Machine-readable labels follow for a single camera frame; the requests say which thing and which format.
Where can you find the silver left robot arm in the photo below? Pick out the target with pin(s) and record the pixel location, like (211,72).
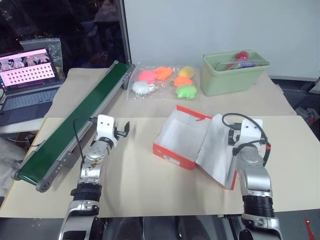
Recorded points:
(91,160)

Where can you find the aluminium profile post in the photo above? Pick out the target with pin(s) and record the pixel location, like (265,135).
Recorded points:
(125,32)

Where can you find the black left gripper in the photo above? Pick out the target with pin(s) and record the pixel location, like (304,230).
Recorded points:
(119,132)

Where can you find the tan table sheet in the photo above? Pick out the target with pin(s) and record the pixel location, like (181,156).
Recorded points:
(150,107)

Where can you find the white toy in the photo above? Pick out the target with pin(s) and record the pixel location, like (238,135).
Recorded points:
(141,88)

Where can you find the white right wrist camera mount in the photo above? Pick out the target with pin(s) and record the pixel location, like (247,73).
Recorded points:
(251,131)

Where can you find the green plastic bin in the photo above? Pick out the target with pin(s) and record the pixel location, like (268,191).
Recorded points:
(230,77)

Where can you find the clear bag behind laptop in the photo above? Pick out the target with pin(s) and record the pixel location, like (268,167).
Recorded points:
(53,50)

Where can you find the green conveyor belt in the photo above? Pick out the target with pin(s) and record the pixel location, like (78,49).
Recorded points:
(75,115)

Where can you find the green toy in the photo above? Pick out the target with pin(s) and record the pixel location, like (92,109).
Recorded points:
(185,91)

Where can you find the red white cardboard box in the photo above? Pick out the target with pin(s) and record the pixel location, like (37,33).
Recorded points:
(185,140)

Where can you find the grey and red device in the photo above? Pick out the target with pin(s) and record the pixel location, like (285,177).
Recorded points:
(308,113)

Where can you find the pink toy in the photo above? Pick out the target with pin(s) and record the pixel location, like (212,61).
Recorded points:
(145,76)

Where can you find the round orange toy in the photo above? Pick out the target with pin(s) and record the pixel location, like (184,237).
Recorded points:
(183,81)

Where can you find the red toy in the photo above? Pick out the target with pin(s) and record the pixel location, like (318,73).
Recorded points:
(243,55)

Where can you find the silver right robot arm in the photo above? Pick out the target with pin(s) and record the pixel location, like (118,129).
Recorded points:
(255,175)

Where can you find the orange fish-shaped toy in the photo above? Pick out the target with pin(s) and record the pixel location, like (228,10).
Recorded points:
(163,72)

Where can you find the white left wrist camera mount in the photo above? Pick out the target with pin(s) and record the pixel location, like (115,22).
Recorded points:
(106,125)

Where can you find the beige table sheet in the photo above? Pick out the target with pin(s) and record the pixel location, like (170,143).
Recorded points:
(140,185)

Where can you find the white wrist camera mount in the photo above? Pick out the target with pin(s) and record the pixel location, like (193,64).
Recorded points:
(106,125)
(251,131)

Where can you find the yellow toy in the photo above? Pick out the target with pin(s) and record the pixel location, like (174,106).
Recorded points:
(187,71)

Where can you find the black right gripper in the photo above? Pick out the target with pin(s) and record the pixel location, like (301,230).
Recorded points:
(233,138)

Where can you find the open laptop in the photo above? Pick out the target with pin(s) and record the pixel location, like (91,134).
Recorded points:
(27,82)

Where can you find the small red object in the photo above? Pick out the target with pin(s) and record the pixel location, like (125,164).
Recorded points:
(310,228)

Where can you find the clear plastic bag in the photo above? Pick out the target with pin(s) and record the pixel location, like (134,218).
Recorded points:
(162,86)

